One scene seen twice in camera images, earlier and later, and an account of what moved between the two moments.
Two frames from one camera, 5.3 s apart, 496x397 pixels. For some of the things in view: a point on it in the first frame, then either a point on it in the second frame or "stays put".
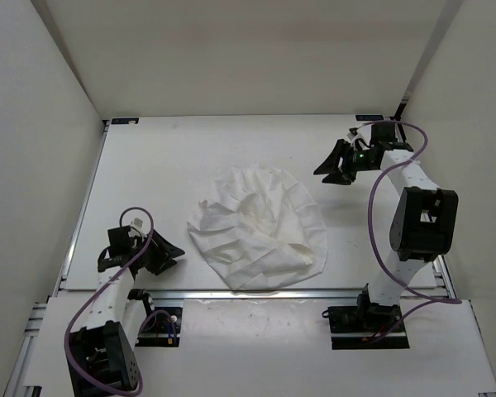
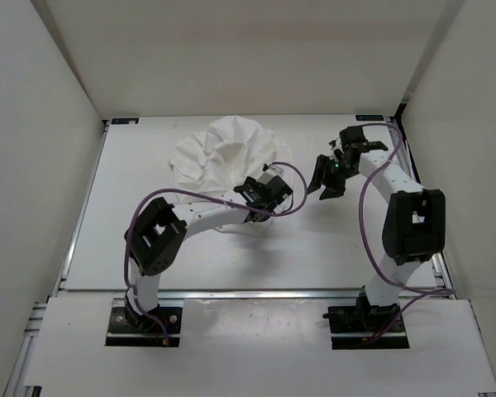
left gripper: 164,251 → 252,183
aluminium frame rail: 250,294 stays put
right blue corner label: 369,117 stays put
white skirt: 260,227 → 224,154
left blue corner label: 124,120 stays put
